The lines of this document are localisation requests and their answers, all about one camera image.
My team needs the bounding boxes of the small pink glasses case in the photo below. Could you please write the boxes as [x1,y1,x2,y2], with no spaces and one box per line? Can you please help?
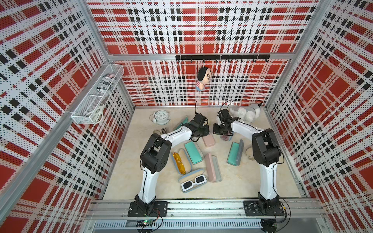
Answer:
[202,135,215,148]

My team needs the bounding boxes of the teal-lined glasses case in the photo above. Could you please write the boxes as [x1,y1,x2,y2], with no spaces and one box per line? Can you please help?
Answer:
[185,141,203,165]

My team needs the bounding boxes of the grey marble teal-lined case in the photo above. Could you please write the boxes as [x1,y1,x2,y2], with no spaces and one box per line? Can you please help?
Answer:
[173,116,188,131]

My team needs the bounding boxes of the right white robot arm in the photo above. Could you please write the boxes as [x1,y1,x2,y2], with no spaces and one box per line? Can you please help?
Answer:
[213,109,282,202]

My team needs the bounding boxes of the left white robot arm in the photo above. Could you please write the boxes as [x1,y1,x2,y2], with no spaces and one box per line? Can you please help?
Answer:
[135,113,209,205]

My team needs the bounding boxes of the beige case with dark glasses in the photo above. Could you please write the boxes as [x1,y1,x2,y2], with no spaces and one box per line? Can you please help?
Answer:
[153,127,170,135]

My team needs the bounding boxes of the pink open glasses case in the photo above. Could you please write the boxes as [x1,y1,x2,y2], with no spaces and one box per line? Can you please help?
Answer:
[205,153,222,183]

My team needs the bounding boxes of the white plush toy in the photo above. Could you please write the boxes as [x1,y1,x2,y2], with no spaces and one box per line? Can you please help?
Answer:
[228,103,262,123]

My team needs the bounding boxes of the white alarm clock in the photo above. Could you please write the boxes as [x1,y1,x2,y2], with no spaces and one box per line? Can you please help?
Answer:
[149,110,170,125]

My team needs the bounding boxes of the yellow sunglasses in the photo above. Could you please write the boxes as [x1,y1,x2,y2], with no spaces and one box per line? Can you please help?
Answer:
[172,152,185,174]

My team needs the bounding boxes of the cartoon boy doll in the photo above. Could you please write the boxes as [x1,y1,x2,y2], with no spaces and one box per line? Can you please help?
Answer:
[196,67,212,91]

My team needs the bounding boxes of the white sunglasses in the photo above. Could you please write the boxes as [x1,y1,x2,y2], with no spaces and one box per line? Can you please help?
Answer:
[181,174,207,192]

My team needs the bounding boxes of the white scissors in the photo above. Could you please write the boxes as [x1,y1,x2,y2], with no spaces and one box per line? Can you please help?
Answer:
[85,103,105,124]

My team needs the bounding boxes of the small circuit board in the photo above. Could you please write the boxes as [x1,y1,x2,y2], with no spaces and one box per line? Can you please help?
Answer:
[125,219,153,228]

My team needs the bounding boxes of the black hook rail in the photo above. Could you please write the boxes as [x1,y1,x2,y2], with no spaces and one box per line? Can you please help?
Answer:
[175,54,271,61]

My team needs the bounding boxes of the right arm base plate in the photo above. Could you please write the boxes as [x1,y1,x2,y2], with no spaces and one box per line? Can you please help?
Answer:
[243,201,285,217]

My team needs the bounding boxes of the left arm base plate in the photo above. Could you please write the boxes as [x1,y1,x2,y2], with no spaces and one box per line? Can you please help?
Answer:
[127,200,169,217]

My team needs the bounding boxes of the clear wall shelf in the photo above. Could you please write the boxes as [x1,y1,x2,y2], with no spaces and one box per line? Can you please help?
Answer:
[71,64,124,125]

